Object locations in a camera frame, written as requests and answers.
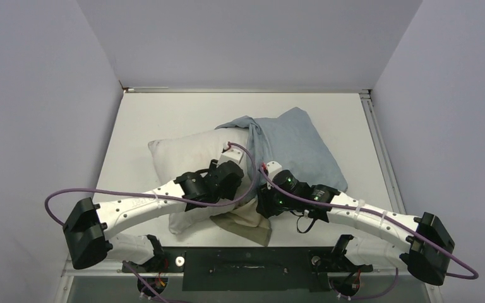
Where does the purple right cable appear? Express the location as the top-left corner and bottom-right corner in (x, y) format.
(259, 163), (480, 302)

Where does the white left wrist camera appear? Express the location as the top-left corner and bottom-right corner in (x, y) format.
(217, 141), (244, 165)

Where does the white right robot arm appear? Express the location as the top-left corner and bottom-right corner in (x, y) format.
(257, 166), (455, 286)

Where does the white pillow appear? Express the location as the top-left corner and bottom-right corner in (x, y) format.
(148, 128), (256, 236)

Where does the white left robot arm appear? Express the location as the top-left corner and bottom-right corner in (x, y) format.
(63, 160), (244, 271)

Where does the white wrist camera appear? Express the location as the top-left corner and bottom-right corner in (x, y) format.
(261, 161), (283, 180)
(217, 141), (244, 165)

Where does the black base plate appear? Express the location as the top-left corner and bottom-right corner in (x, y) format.
(131, 247), (373, 292)

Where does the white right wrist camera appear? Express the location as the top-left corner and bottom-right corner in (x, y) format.
(261, 161), (283, 180)

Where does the light blue pillowcase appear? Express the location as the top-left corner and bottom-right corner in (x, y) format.
(208, 107), (349, 247)

